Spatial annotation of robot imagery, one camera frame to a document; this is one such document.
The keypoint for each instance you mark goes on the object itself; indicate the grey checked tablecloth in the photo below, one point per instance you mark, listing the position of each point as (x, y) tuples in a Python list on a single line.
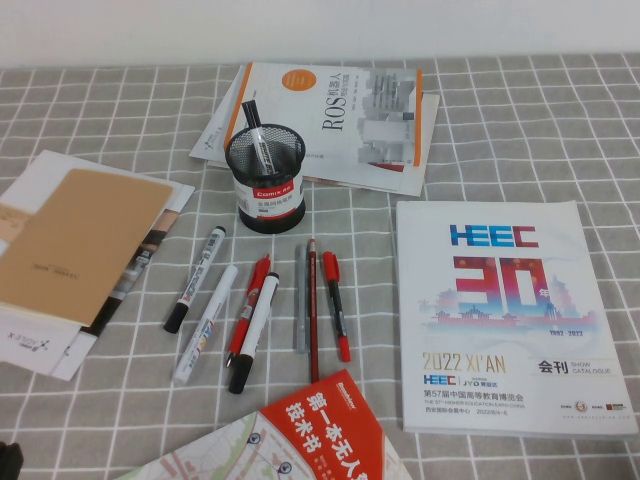
[(500, 150)]

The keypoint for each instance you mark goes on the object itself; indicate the white booklet with red mark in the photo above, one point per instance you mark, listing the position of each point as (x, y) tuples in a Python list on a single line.
[(425, 150)]

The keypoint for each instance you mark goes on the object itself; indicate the dark red pencil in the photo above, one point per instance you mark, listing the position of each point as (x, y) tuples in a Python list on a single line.
[(313, 325)]

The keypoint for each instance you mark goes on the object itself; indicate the white marker black printed text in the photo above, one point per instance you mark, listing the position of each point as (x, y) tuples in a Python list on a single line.
[(251, 115)]

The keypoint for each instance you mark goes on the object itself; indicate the black mesh pen holder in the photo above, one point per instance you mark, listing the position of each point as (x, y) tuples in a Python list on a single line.
[(270, 215)]

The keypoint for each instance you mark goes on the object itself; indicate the grey pen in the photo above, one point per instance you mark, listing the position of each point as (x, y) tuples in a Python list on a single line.
[(301, 310)]

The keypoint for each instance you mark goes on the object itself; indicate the white paint marker colourful print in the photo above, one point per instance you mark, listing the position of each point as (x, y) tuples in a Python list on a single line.
[(200, 340)]

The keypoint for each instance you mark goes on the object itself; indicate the brown kraft notebook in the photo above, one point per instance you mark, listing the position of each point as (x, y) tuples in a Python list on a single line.
[(75, 250)]

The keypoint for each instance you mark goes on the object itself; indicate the white marker with black cap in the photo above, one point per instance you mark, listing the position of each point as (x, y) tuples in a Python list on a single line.
[(260, 315), (200, 270)]

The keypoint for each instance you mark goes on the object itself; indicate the red book with map cover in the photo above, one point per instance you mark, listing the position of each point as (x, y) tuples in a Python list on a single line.
[(320, 425)]

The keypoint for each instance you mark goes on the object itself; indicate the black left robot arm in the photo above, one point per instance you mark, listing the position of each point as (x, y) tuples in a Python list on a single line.
[(9, 465)]

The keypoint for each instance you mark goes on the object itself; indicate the red and black marker pen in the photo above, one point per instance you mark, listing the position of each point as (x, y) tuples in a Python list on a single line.
[(336, 300)]

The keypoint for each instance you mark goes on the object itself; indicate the red ballpoint pen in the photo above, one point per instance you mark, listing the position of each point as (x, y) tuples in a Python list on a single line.
[(250, 300)]

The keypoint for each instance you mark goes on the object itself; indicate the white paper with black logo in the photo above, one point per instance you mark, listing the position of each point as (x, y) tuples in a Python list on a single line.
[(30, 345)]

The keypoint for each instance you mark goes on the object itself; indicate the white brochure with photo print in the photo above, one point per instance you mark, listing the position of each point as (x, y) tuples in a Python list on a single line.
[(165, 220)]

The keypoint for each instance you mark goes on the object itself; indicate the white HEEC show catalogue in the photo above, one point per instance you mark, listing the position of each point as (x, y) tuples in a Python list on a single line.
[(500, 350)]

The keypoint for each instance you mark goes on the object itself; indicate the white ROS book orange spine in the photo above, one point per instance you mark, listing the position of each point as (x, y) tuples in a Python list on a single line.
[(350, 125)]

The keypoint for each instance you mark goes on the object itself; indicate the white brochure with small logo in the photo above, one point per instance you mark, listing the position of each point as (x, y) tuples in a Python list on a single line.
[(215, 135)]

